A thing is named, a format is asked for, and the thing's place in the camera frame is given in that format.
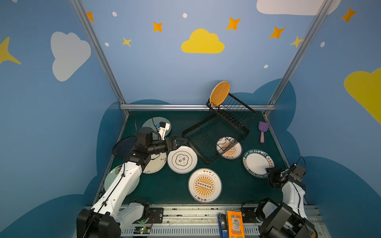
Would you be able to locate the green-rimmed Hao Wei plate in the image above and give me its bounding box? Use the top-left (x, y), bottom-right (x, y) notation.
top-left (243, 149), bottom-right (275, 179)

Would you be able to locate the woven bamboo plate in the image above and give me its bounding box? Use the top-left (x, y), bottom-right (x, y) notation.
top-left (209, 81), bottom-right (230, 107)

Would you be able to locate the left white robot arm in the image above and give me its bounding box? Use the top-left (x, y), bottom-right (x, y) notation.
top-left (76, 127), bottom-right (187, 238)

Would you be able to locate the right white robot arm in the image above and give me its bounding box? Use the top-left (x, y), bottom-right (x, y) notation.
top-left (256, 164), bottom-right (318, 238)

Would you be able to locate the white plate, black flower outline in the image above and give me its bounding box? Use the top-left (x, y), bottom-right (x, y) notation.
top-left (167, 146), bottom-right (198, 174)

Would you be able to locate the cream floral plate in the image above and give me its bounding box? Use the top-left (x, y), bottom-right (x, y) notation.
top-left (143, 153), bottom-right (167, 174)

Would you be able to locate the grey-green plain plate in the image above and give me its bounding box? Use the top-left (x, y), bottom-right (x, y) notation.
top-left (142, 117), bottom-right (172, 136)

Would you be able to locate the front sunburst plate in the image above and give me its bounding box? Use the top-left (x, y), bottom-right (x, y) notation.
top-left (188, 168), bottom-right (222, 204)

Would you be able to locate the dark navy plate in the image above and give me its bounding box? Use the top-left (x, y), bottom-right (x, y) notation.
top-left (112, 136), bottom-right (137, 158)

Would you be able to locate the orange box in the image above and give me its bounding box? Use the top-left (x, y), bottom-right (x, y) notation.
top-left (227, 211), bottom-right (245, 238)

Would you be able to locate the mint green leaf plate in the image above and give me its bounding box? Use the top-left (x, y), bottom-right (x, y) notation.
top-left (104, 165), bottom-right (140, 195)

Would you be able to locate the small green circuit board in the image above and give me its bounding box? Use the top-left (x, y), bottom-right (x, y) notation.
top-left (134, 227), bottom-right (151, 235)

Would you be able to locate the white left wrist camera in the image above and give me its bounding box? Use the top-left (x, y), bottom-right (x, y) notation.
top-left (156, 122), bottom-right (171, 140)

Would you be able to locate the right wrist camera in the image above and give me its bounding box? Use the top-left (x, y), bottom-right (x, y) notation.
top-left (287, 163), bottom-right (306, 183)

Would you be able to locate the black wire dish rack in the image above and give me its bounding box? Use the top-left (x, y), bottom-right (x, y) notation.
top-left (182, 93), bottom-right (257, 165)

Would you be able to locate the purple scoop, pink handle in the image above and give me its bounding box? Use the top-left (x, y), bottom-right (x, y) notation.
top-left (259, 122), bottom-right (269, 143)

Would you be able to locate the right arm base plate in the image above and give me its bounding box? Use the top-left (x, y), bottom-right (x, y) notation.
top-left (241, 206), bottom-right (261, 223)

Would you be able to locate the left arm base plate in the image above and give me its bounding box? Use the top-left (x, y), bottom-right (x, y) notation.
top-left (138, 207), bottom-right (164, 224)

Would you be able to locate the blue tool handle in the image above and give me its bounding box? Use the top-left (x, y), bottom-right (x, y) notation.
top-left (217, 213), bottom-right (228, 238)

